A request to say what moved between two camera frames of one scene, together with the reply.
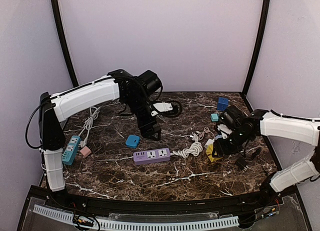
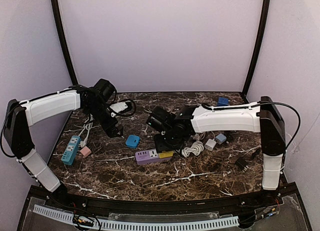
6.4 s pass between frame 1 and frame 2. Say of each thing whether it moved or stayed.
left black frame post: stayed
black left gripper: moved
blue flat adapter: stayed
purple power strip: stayed
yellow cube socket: moved
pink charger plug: stayed
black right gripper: moved
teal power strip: stayed
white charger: stayed
